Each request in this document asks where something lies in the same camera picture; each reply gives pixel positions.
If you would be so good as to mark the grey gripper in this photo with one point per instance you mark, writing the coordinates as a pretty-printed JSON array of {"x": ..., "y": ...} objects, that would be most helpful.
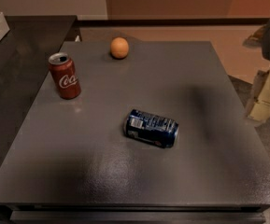
[{"x": 259, "y": 103}]

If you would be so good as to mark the blue pepsi can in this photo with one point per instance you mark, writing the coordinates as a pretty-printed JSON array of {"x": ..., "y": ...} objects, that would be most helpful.
[{"x": 150, "y": 128}]

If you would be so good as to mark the red coca-cola can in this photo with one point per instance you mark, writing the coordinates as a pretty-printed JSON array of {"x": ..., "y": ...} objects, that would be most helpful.
[{"x": 64, "y": 75}]

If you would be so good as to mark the orange fruit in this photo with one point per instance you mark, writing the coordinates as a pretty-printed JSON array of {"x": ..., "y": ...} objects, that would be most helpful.
[{"x": 119, "y": 48}]

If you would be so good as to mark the dark side table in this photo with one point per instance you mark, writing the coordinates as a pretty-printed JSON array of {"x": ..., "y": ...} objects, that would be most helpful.
[{"x": 23, "y": 67}]

